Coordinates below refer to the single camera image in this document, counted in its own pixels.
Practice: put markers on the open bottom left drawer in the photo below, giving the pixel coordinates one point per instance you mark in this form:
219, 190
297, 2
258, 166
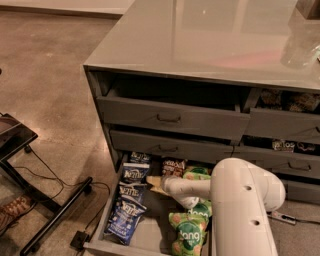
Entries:
153, 235

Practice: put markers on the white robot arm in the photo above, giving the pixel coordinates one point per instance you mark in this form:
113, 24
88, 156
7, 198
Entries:
242, 194

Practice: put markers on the grey power strip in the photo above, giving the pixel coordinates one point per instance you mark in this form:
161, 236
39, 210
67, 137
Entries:
282, 217

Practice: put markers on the front green dang bag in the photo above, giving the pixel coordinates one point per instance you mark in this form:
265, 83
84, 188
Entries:
191, 232

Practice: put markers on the brown sea salt chip bag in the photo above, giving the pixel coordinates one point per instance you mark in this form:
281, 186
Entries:
172, 167

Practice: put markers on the green dang bag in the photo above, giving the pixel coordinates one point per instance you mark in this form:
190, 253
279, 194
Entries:
202, 208
191, 232
196, 176
198, 169

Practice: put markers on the snack bags in drawer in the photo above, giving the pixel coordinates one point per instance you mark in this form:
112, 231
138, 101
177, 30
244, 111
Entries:
289, 101
297, 147

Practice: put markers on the rear green dang bag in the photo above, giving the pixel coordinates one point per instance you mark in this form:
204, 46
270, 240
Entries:
198, 169

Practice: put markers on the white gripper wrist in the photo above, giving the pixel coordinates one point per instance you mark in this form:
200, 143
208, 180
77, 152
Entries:
169, 184

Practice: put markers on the front blue kettle chip bag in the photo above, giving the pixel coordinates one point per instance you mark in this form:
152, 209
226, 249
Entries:
124, 219

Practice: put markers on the snack bags in middle drawer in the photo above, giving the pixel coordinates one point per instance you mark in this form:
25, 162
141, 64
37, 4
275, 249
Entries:
297, 147

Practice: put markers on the grey drawer cabinet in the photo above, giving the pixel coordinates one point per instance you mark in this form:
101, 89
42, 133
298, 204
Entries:
216, 54

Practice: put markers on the black power adapter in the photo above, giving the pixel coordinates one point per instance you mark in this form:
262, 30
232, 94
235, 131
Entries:
78, 240

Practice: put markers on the rear blue kettle chip bag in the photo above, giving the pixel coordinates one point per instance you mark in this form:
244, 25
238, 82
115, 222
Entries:
141, 158

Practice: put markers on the middle left grey drawer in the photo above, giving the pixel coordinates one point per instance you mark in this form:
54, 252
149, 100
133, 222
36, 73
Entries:
170, 147

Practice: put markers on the middle right grey drawer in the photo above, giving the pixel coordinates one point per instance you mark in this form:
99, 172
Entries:
261, 153

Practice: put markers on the brown shoe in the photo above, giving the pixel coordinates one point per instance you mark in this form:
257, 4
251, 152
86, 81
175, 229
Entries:
13, 210

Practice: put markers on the top left grey drawer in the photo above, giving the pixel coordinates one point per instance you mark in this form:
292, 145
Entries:
170, 117

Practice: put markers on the grey drawer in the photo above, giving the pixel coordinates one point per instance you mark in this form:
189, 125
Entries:
261, 153
286, 125
170, 117
302, 192
170, 147

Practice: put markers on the top right grey drawer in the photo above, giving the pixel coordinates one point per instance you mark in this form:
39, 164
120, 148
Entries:
286, 125

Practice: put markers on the snack bags in top drawer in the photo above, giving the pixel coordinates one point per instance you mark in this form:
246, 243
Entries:
289, 101

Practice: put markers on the blue kettle chip bag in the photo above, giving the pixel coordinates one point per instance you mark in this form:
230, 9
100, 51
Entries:
141, 158
134, 190
134, 172
124, 219

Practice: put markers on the bottom right grey drawer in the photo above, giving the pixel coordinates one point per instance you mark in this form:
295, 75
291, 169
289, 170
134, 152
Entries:
302, 192

